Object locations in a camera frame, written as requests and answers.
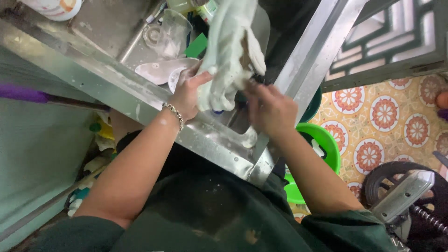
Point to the person's left hand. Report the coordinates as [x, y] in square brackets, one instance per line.
[187, 94]

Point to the person's right hand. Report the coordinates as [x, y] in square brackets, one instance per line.
[271, 108]

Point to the person's right fingers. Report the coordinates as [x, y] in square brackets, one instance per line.
[257, 91]

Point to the pale green rubber glove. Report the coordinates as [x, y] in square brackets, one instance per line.
[227, 52]

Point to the dark green plastic basin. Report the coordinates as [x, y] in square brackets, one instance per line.
[312, 105]

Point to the green sponge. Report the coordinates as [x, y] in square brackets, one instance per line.
[196, 46]

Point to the white round strainer lid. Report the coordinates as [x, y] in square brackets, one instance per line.
[175, 78]

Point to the bright green plastic basin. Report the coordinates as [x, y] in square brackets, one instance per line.
[320, 154]

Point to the green label bottle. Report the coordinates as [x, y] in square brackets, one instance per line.
[207, 10]

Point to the white plastic plate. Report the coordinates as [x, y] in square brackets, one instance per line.
[161, 70]

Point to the clear plastic measuring jug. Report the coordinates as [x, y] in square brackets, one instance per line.
[171, 35]

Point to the stainless steel sink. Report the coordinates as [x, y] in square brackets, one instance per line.
[140, 77]

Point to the person's dark green shirt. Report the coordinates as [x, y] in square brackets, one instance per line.
[210, 213]

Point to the metal window grille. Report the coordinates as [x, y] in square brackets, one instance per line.
[388, 38]

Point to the heap of bottles under sink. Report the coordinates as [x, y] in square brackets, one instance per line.
[92, 157]

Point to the white plastic tub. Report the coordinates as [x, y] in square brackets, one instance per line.
[56, 7]

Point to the black wheel with metal bracket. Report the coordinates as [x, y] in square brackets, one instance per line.
[407, 199]

